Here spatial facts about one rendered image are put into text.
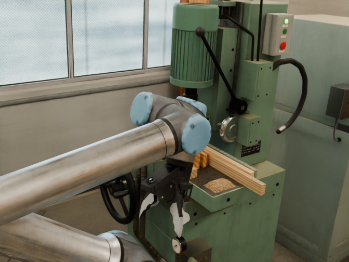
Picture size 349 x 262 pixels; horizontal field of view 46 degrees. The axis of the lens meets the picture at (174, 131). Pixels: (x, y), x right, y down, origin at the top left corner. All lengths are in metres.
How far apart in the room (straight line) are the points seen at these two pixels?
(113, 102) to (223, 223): 1.60
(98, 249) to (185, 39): 0.84
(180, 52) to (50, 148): 1.62
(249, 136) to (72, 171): 1.03
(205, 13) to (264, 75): 0.34
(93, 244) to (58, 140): 1.92
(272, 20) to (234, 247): 0.98
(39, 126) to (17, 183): 2.11
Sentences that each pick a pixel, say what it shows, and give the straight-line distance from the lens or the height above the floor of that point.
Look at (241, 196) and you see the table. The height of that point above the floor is 0.86.
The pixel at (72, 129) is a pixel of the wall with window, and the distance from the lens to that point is 3.01.
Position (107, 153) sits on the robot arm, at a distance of 0.84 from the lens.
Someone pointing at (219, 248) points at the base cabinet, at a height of 0.51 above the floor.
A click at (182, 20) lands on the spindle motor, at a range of 1.58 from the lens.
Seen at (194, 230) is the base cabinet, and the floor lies 0.66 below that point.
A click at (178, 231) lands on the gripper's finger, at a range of 1.14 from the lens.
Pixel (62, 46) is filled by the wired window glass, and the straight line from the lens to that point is 2.91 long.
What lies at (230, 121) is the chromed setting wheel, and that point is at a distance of 1.70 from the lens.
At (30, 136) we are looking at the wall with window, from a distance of 2.90.
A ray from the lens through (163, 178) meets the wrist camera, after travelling 1.10.
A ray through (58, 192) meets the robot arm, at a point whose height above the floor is 1.22.
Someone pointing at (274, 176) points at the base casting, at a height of 0.79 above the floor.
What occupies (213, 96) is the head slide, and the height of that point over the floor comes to 1.14.
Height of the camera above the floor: 1.62
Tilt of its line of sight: 21 degrees down
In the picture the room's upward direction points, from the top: 3 degrees clockwise
